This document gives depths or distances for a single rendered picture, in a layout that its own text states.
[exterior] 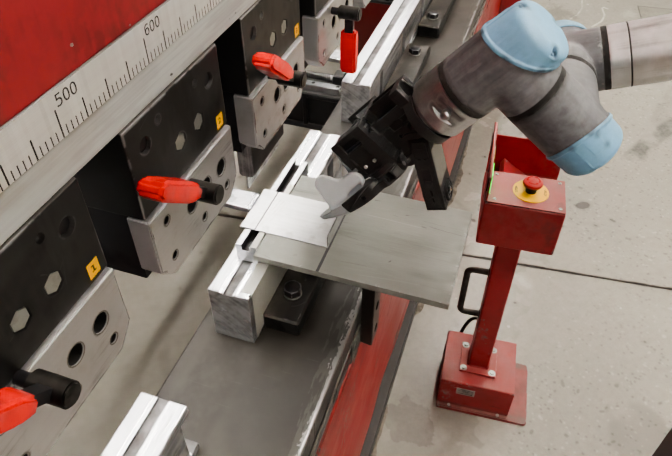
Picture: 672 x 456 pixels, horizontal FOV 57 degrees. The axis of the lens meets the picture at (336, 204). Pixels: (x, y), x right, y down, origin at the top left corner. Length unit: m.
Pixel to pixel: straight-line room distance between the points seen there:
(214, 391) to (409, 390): 1.10
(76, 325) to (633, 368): 1.82
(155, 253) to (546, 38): 0.40
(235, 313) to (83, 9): 0.53
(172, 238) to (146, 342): 1.51
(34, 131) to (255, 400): 0.53
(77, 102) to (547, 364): 1.76
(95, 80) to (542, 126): 0.43
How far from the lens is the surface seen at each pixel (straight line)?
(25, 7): 0.39
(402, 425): 1.83
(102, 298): 0.50
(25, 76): 0.40
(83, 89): 0.44
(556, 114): 0.66
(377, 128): 0.72
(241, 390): 0.86
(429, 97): 0.67
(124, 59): 0.47
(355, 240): 0.85
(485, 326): 1.67
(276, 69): 0.61
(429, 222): 0.88
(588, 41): 0.79
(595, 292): 2.27
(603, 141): 0.69
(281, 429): 0.82
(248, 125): 0.68
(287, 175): 0.96
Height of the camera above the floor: 1.60
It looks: 41 degrees down
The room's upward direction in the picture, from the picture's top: straight up
